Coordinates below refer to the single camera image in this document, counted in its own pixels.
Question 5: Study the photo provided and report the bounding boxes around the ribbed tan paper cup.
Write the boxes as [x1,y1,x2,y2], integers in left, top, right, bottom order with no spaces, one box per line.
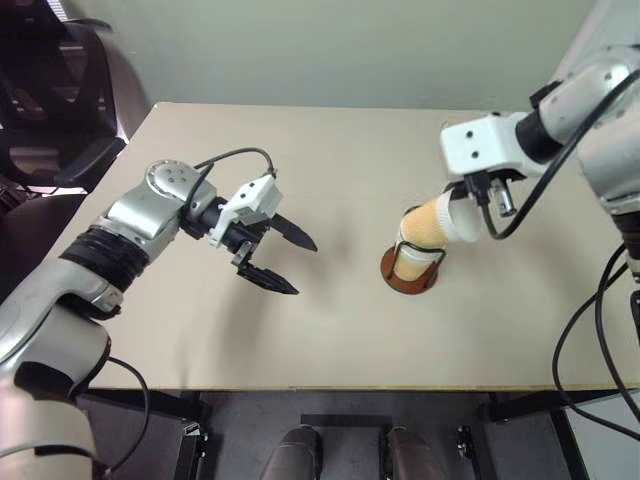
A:
[397,192,485,247]
[391,243,444,282]

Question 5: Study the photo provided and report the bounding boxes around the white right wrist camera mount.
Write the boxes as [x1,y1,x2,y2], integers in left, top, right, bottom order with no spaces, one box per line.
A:
[439,112,547,181]

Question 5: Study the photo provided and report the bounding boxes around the grey panel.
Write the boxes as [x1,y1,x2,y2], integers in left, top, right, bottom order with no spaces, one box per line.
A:
[560,393,640,480]

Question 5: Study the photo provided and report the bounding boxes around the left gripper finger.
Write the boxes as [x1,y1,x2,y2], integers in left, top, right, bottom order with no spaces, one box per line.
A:
[271,214,320,253]
[231,241,301,296]

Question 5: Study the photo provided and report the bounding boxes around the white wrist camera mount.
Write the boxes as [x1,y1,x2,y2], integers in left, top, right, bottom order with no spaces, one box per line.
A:
[208,174,284,249]
[439,112,547,181]

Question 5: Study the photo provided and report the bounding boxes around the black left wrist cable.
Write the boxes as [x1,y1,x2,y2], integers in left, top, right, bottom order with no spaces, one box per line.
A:
[192,146,279,182]

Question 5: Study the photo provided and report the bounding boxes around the black hanging cable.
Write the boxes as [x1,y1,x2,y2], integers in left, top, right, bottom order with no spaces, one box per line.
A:
[29,355,152,474]
[595,247,640,419]
[551,242,640,444]

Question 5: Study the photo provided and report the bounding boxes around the black table frame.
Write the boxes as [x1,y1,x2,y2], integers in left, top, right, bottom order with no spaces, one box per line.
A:
[74,388,569,480]

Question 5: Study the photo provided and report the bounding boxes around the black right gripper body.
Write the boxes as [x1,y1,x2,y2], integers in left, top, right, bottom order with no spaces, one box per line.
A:
[451,168,527,218]

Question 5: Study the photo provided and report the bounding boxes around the black office chair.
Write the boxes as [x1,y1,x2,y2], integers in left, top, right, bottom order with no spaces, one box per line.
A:
[0,0,152,306]

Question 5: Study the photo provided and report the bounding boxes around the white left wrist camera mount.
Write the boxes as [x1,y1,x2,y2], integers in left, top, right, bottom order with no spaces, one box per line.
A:
[208,174,284,249]

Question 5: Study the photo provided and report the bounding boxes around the dark rounded shape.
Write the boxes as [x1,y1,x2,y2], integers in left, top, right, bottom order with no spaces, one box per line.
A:
[386,425,447,480]
[261,424,324,480]

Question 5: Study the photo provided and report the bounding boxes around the wire cup holder wooden base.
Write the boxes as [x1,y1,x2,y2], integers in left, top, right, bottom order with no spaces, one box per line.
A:
[380,239,448,296]

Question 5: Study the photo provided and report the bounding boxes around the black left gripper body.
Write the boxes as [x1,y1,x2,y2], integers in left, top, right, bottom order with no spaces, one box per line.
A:
[219,218,274,260]

